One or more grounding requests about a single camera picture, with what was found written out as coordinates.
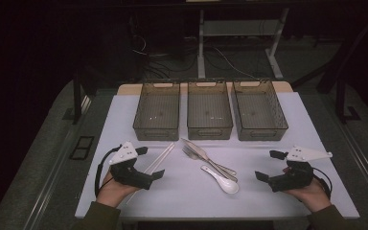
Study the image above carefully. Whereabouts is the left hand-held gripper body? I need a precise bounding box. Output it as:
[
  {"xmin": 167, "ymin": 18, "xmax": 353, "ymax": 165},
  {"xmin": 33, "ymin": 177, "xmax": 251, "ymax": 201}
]
[{"xmin": 108, "ymin": 141, "xmax": 154, "ymax": 191}]

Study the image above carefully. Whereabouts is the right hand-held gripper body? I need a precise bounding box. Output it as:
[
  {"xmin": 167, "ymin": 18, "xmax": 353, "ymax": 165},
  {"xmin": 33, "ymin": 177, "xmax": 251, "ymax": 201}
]
[{"xmin": 267, "ymin": 146, "xmax": 334, "ymax": 193}]

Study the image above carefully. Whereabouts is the white ceramic spoon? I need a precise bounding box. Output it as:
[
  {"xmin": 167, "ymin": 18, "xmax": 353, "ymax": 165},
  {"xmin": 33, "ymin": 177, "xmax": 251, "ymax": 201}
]
[{"xmin": 200, "ymin": 165, "xmax": 240, "ymax": 195}]

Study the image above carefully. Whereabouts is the steel fork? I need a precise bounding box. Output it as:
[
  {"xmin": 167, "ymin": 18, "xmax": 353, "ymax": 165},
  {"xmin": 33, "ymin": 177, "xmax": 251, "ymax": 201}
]
[{"xmin": 182, "ymin": 147, "xmax": 239, "ymax": 183}]

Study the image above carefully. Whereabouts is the smoky clear plastic basket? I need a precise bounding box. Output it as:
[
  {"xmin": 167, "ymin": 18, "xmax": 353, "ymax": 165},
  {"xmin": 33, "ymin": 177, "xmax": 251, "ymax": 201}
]
[
  {"xmin": 132, "ymin": 80, "xmax": 181, "ymax": 142},
  {"xmin": 186, "ymin": 80, "xmax": 234, "ymax": 141},
  {"xmin": 232, "ymin": 79, "xmax": 289, "ymax": 142}
]

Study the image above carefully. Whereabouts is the person's left hand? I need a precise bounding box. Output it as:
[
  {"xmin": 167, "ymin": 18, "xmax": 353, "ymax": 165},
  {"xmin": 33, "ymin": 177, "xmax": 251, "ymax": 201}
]
[{"xmin": 96, "ymin": 172, "xmax": 142, "ymax": 209}]

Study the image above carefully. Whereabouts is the person's right hand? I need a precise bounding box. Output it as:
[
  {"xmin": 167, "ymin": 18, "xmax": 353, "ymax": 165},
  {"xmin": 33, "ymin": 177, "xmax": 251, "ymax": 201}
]
[{"xmin": 283, "ymin": 177, "xmax": 333, "ymax": 213}]

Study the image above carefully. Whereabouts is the white table mat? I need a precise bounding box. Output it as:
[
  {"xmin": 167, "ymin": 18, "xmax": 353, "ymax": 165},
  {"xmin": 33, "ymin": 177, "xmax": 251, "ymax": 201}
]
[{"xmin": 75, "ymin": 91, "xmax": 360, "ymax": 220}]

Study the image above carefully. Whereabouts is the black metal stand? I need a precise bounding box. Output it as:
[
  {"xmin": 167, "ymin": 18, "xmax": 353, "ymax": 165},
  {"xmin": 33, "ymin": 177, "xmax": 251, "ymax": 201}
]
[
  {"xmin": 334, "ymin": 78, "xmax": 362, "ymax": 125},
  {"xmin": 61, "ymin": 68, "xmax": 92, "ymax": 126}
]

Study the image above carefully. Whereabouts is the left hand-held gripper black cable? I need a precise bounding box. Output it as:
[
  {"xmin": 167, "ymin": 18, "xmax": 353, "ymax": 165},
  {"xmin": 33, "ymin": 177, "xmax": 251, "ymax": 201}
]
[{"xmin": 94, "ymin": 145, "xmax": 123, "ymax": 197}]

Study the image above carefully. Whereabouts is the hand-held gripper black cable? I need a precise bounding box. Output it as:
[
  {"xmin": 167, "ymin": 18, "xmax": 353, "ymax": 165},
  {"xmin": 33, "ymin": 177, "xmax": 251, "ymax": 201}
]
[
  {"xmin": 94, "ymin": 145, "xmax": 123, "ymax": 197},
  {"xmin": 310, "ymin": 167, "xmax": 334, "ymax": 200}
]

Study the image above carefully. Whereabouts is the right hand-held gripper black cable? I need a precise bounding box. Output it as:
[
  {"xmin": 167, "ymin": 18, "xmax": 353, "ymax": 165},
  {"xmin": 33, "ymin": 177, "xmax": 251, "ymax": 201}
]
[{"xmin": 310, "ymin": 167, "xmax": 334, "ymax": 200}]

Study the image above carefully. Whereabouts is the black floor socket frame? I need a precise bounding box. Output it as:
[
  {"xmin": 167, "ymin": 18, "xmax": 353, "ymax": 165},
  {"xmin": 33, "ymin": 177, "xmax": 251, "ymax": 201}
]
[{"xmin": 69, "ymin": 135, "xmax": 96, "ymax": 161}]

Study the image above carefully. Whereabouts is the tangle of floor cables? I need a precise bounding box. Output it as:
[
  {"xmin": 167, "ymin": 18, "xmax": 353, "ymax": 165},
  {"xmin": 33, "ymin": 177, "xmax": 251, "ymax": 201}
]
[{"xmin": 130, "ymin": 34, "xmax": 257, "ymax": 81}]

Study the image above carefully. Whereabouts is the white metal stand frame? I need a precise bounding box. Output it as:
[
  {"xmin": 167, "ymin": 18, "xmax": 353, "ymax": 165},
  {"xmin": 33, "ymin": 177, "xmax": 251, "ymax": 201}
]
[{"xmin": 196, "ymin": 8, "xmax": 290, "ymax": 81}]

